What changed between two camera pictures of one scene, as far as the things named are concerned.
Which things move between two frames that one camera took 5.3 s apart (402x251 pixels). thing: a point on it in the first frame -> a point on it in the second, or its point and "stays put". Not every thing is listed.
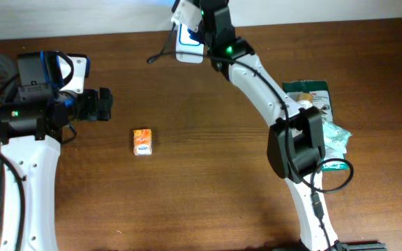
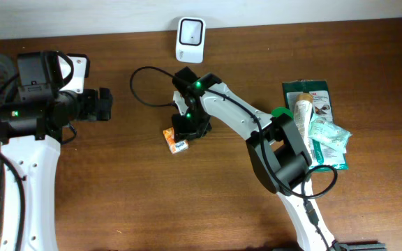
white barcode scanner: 188,50 stays put
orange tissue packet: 142,142 -> 174,147
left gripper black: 96,111 stays put
